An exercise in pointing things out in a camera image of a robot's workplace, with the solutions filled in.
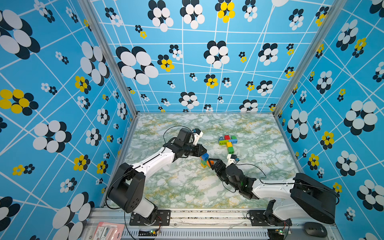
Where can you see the small orange lego brick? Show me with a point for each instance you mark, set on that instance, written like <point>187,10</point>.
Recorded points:
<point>211,163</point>

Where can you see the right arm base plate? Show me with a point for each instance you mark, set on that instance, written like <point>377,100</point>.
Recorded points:
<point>258,217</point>

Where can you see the pink packaged item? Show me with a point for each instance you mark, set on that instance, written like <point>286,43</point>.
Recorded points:
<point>108,231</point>

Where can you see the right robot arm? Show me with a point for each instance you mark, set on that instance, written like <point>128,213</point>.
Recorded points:
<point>297,197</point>

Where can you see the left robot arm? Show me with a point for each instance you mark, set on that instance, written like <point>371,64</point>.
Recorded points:
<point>127,188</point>

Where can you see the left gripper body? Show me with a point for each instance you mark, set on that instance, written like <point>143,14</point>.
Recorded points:
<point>191,149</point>

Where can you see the lime long lego brick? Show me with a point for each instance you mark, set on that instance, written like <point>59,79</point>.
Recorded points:
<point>223,142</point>

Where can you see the black computer mouse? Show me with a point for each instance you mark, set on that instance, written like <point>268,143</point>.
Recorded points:
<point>315,229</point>

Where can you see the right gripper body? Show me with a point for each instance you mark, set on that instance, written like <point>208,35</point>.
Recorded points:
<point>220,173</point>

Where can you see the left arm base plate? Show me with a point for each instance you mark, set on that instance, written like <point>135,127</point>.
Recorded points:
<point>156,218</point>

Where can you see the aluminium front rail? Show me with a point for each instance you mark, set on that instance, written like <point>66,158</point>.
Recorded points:
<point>218,224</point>

